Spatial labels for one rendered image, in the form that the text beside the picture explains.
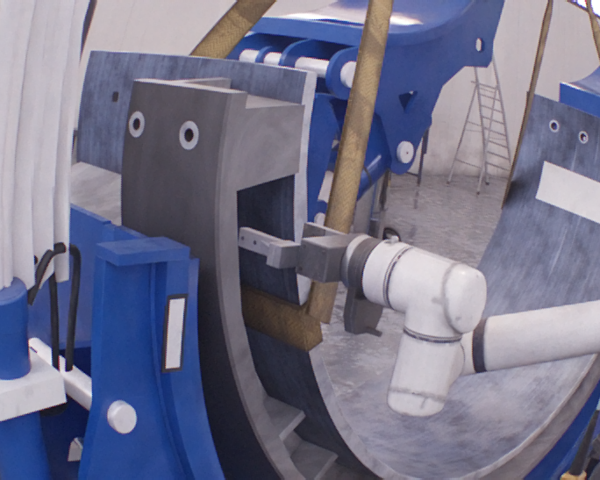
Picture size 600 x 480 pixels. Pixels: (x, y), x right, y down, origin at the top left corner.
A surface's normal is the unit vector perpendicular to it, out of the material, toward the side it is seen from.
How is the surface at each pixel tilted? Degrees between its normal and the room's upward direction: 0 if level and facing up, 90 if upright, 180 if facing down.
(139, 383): 90
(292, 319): 115
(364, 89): 81
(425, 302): 90
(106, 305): 90
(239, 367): 90
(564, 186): 75
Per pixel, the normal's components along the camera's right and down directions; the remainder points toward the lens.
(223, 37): 0.46, 0.49
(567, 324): -0.39, -0.31
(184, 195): -0.66, 0.24
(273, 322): -0.65, 0.47
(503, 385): -0.13, -0.84
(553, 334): -0.38, -0.04
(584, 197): -0.59, -0.18
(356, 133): 0.88, 0.10
